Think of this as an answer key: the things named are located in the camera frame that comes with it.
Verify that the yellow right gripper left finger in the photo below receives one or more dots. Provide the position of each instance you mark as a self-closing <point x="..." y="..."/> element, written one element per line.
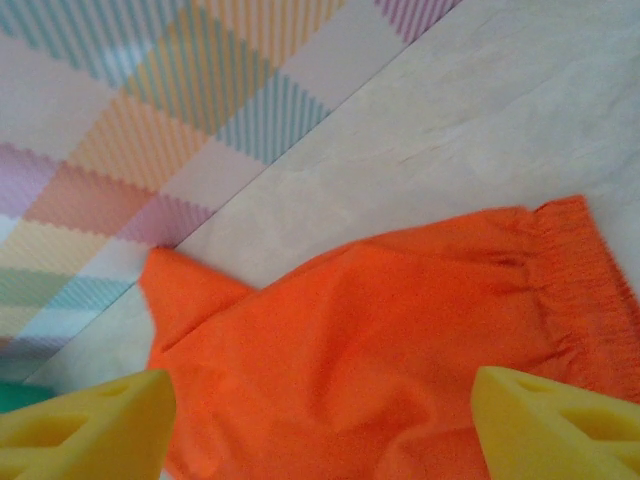
<point x="85" y="435"/>

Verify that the orange shorts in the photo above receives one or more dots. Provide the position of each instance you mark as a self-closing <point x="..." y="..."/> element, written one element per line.
<point x="350" y="350"/>

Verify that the teal plastic basket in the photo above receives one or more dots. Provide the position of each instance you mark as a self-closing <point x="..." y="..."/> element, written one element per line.
<point x="20" y="397"/>

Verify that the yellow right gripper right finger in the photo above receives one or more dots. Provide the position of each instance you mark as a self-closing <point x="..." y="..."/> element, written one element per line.
<point x="550" y="440"/>

